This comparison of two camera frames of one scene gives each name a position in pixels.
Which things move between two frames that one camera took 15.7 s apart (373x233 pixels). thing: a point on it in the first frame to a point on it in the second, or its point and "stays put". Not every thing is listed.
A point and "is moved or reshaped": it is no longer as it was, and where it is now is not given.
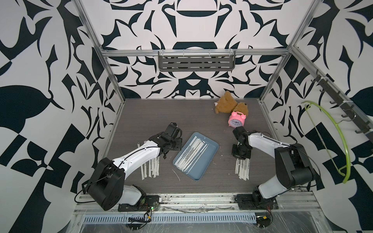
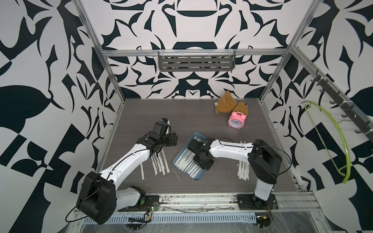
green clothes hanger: (339, 172) stays put
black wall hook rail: (348, 109) stays put
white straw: (193, 156) is moved or reshaped
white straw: (187, 152) stays put
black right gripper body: (238, 152) to (201, 162)
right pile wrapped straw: (242, 168) stays put
